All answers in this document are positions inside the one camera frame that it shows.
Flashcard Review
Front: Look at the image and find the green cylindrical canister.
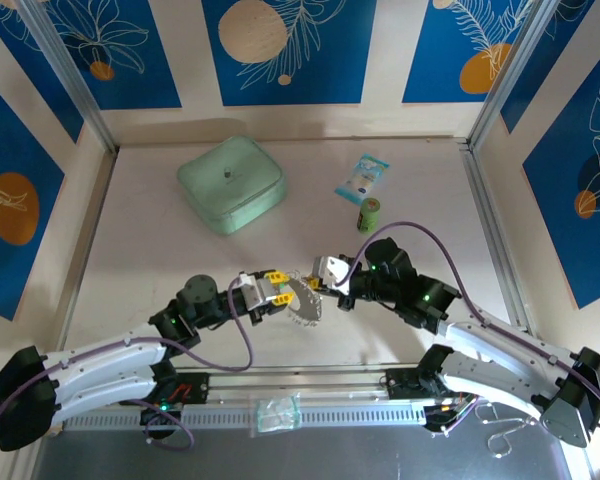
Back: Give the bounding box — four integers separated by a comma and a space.
355, 196, 384, 234

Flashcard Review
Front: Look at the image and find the mint green zip pouch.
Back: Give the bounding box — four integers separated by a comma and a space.
175, 134, 289, 237

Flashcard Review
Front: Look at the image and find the blue wet wipes packet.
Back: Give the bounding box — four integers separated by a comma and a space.
333, 152, 392, 205

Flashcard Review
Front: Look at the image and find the clear plastic parts bag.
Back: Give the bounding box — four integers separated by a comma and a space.
249, 393, 301, 439

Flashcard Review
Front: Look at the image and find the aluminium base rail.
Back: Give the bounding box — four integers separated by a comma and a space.
177, 367, 421, 401

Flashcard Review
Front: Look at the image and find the aluminium table edge rail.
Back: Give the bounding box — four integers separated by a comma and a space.
57, 147, 119, 351
458, 142, 534, 331

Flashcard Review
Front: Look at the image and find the slotted grey cable duct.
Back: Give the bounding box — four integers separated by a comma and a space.
64, 402, 431, 432

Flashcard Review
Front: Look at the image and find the silver wire hook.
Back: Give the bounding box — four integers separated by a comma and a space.
479, 399, 541, 459

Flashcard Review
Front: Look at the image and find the aluminium frame post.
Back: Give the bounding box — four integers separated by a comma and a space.
17, 0, 119, 154
467, 0, 566, 149

